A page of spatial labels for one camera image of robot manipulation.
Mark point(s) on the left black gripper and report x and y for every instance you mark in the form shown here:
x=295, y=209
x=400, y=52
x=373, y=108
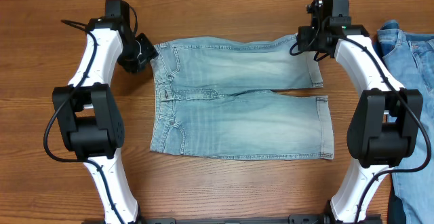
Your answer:
x=143, y=54

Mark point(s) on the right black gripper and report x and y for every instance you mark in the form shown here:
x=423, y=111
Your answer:
x=304, y=38

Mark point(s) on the light blue denim shorts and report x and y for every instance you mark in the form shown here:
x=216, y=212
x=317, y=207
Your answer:
x=228, y=100

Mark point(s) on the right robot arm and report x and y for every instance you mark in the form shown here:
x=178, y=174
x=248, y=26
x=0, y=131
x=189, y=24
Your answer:
x=385, y=123

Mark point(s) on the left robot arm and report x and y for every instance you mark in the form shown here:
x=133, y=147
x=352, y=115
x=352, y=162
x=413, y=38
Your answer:
x=89, y=120

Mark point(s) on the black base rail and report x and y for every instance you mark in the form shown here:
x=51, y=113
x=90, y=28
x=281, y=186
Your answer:
x=234, y=220

